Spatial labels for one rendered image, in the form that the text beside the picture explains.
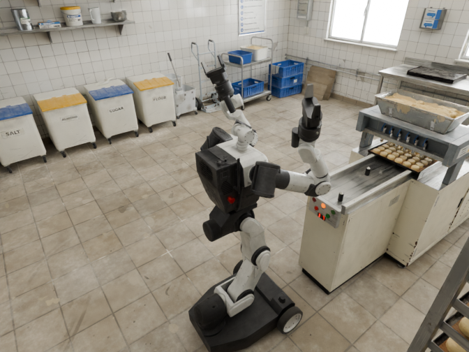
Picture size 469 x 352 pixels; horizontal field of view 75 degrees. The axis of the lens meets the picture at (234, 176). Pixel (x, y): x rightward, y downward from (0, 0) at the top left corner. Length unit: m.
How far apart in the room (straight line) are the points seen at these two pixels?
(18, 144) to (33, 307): 2.38
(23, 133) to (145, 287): 2.75
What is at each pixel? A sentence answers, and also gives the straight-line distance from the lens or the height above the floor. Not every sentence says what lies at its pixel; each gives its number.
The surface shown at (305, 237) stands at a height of 0.40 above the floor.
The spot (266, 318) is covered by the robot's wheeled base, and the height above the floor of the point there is 0.17.
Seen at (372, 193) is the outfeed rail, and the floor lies 0.89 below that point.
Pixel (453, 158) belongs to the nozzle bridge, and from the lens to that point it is 2.39.
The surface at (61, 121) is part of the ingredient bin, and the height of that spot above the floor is 0.52.
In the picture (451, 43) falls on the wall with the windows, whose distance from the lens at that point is 5.56.
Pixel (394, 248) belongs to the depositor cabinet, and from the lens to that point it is 2.90.
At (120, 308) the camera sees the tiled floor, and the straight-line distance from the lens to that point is 2.65.
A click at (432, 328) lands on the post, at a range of 0.99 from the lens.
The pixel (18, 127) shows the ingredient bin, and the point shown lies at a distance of 4.64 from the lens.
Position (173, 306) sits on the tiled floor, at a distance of 2.55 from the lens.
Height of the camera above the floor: 2.07
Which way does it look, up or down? 33 degrees down
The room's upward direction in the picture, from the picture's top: 1 degrees counter-clockwise
